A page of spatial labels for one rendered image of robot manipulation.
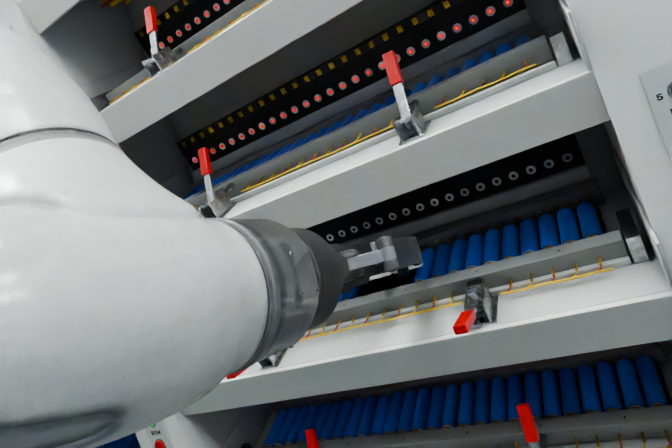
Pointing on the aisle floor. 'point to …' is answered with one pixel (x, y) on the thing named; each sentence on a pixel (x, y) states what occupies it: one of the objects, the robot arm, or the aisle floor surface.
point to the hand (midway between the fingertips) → (389, 260)
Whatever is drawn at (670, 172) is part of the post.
